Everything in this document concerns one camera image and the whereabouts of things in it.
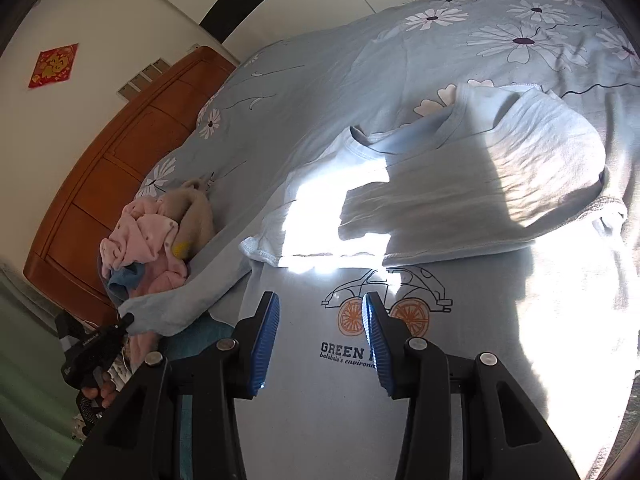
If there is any floral light blue bed sheet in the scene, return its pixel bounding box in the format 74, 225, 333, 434
107, 0, 640, 338

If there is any wooden headboard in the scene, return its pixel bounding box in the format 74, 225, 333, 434
22, 46, 240, 328

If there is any blue small garment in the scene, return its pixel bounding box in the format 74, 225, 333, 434
107, 263, 147, 307

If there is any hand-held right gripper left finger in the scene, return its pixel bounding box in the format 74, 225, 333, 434
62, 291, 281, 480

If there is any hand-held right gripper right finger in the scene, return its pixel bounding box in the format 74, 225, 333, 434
362, 292, 582, 480

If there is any red diamond wall decoration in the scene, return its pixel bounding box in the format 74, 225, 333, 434
28, 43, 80, 90

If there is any pink baby garment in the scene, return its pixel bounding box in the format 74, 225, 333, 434
99, 198, 190, 293

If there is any beige knit garment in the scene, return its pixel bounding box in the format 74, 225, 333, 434
159, 178, 217, 263

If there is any light blue car-print t-shirt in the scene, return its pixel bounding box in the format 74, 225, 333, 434
227, 84, 629, 480

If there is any person's left hand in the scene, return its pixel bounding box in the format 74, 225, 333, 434
80, 369, 121, 411

